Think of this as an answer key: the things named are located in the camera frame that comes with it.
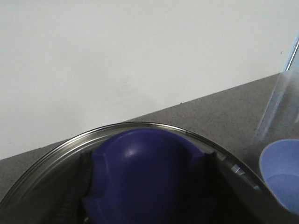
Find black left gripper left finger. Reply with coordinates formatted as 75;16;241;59
16;153;93;224

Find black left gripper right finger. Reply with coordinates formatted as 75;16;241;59
205;153;299;224

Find light blue ribbed bowl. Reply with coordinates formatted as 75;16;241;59
259;139;299;215

